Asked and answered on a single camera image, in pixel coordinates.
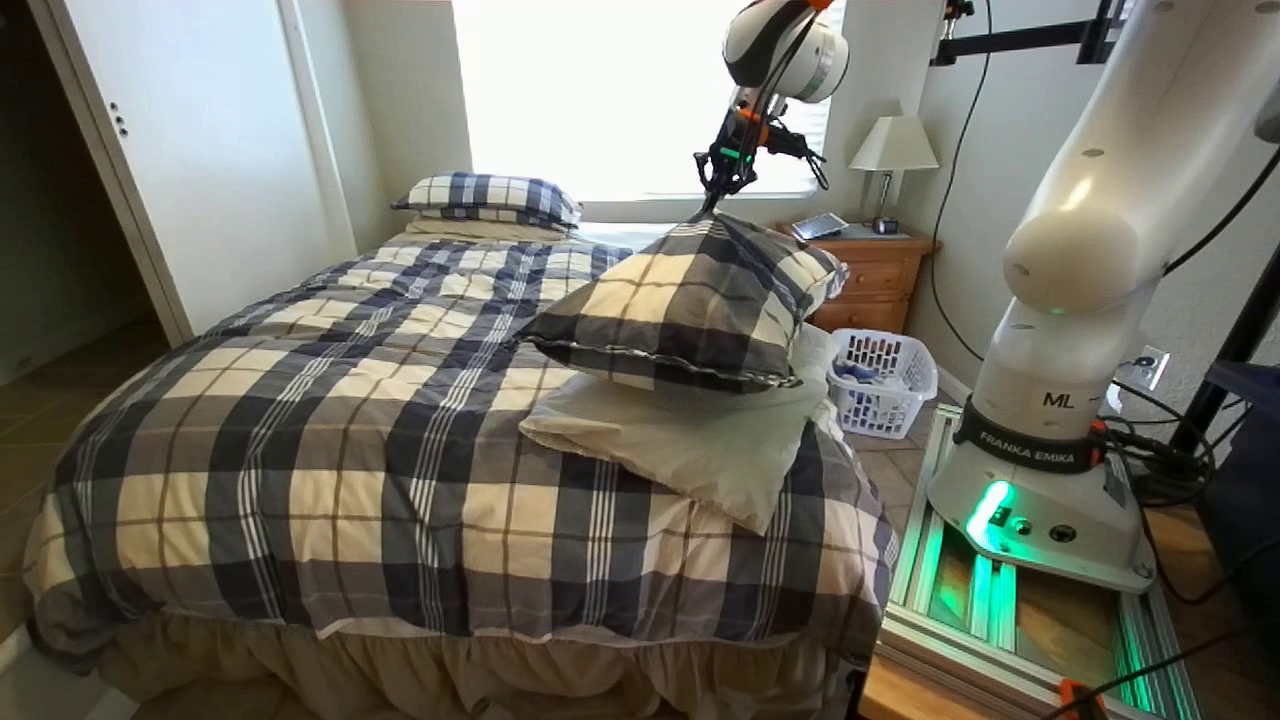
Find black gripper orange accents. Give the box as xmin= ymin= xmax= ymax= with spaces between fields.
xmin=687 ymin=99 xmax=782 ymax=224

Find large checked pillow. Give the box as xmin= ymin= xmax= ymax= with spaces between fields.
xmin=516 ymin=211 xmax=851 ymax=400

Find aluminium robot base platform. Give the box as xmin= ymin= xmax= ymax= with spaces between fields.
xmin=858 ymin=397 xmax=1212 ymax=720

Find small checked pillow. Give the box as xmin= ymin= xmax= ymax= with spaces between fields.
xmin=390 ymin=170 xmax=588 ymax=233

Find white pillow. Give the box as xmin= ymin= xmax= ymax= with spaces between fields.
xmin=516 ymin=326 xmax=841 ymax=542

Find checked duvet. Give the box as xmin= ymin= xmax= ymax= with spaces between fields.
xmin=15 ymin=217 xmax=903 ymax=674

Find small grey blue object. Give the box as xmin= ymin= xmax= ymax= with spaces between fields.
xmin=782 ymin=210 xmax=856 ymax=254

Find bright window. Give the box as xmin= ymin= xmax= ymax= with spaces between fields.
xmin=448 ymin=0 xmax=836 ymax=224

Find white table lamp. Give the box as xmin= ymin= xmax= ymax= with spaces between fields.
xmin=844 ymin=110 xmax=943 ymax=239

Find wooden nightstand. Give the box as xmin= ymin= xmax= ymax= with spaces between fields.
xmin=802 ymin=224 xmax=941 ymax=335

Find white laundry basket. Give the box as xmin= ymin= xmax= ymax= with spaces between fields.
xmin=820 ymin=326 xmax=943 ymax=443

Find black mounting bar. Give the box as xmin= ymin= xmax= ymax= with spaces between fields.
xmin=929 ymin=0 xmax=1137 ymax=71

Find white closet door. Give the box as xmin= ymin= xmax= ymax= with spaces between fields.
xmin=28 ymin=0 xmax=345 ymax=351

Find black stand pole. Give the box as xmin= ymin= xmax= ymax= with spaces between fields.
xmin=1165 ymin=237 xmax=1280 ymax=472

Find beige bed skirt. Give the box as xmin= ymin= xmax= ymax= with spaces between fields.
xmin=23 ymin=605 xmax=885 ymax=720

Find dark blue chair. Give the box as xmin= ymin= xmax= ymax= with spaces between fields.
xmin=1197 ymin=358 xmax=1280 ymax=615

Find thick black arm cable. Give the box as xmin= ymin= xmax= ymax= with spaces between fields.
xmin=743 ymin=0 xmax=836 ymax=123

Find thin black wall cable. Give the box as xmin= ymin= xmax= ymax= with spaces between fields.
xmin=922 ymin=0 xmax=1000 ymax=368

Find white wall outlet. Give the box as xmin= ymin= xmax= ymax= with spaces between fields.
xmin=1123 ymin=345 xmax=1175 ymax=397

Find black floor cable bundle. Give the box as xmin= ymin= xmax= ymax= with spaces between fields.
xmin=1097 ymin=378 xmax=1262 ymax=537

